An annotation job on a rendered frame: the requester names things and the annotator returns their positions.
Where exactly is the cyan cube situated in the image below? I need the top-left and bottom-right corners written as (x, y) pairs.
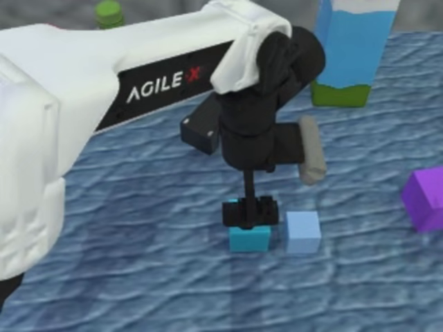
top-left (227, 198), bottom-right (272, 253)

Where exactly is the light blue cube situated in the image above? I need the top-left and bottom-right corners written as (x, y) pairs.
top-left (285, 211), bottom-right (323, 256)

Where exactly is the purple cube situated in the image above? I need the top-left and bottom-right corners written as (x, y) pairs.
top-left (400, 165), bottom-right (443, 233)

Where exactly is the blue and green carton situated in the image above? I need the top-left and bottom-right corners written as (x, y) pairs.
top-left (310, 0), bottom-right (399, 109)

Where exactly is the green bottle cap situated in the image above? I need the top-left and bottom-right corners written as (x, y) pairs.
top-left (94, 0), bottom-right (126, 30)

